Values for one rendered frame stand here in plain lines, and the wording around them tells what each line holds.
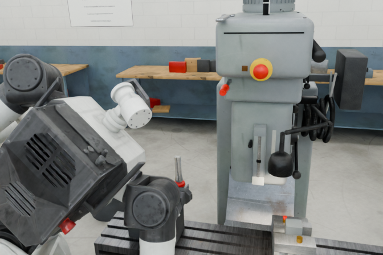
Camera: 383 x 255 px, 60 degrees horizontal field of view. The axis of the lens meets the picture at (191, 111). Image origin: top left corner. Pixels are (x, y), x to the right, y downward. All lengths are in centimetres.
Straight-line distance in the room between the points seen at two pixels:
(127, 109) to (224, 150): 95
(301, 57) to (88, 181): 61
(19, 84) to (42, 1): 584
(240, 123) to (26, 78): 66
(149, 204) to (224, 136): 94
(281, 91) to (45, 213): 72
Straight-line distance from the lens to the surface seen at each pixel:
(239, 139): 114
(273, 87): 104
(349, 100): 142
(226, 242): 151
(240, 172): 120
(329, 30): 541
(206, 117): 501
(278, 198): 172
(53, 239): 117
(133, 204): 79
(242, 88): 105
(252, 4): 131
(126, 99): 83
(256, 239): 154
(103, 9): 605
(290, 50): 92
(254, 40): 92
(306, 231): 147
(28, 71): 86
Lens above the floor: 195
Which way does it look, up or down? 19 degrees down
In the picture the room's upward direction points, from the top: 2 degrees counter-clockwise
